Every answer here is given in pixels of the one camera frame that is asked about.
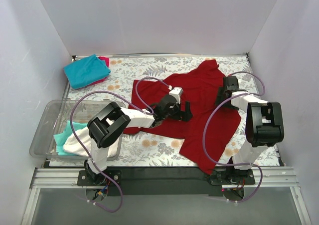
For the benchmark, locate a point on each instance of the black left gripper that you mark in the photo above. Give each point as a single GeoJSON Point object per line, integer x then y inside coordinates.
{"type": "Point", "coordinates": [181, 111]}

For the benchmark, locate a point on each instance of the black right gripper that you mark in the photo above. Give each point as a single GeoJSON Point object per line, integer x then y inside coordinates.
{"type": "Point", "coordinates": [225, 95]}

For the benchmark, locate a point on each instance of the dark red t shirt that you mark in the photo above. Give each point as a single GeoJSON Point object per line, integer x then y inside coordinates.
{"type": "Point", "coordinates": [205, 139]}

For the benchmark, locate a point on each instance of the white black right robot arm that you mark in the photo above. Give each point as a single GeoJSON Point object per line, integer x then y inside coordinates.
{"type": "Point", "coordinates": [264, 128]}

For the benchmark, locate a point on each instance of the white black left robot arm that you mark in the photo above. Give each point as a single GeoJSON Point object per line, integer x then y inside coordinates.
{"type": "Point", "coordinates": [109, 124]}

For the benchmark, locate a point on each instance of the floral patterned table mat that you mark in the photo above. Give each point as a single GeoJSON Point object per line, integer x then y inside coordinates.
{"type": "Point", "coordinates": [143, 149]}

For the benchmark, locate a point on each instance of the folded pink t shirt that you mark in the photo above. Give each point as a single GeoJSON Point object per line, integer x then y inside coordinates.
{"type": "Point", "coordinates": [106, 61]}

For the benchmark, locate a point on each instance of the folded teal t shirt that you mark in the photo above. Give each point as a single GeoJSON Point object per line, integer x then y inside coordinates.
{"type": "Point", "coordinates": [85, 71]}

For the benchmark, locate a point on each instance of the white t shirt in bin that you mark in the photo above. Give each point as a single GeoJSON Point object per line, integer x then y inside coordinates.
{"type": "Point", "coordinates": [83, 134]}

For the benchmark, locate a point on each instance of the light teal t shirt in bin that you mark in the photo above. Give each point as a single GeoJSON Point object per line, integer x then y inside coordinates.
{"type": "Point", "coordinates": [60, 140]}

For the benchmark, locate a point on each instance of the clear plastic bin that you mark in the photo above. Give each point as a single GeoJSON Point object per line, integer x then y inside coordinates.
{"type": "Point", "coordinates": [54, 121]}

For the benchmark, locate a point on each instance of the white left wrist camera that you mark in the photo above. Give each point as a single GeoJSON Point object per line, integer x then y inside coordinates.
{"type": "Point", "coordinates": [176, 93]}

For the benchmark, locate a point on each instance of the aluminium frame rail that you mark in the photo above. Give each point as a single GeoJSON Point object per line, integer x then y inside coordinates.
{"type": "Point", "coordinates": [49, 178]}

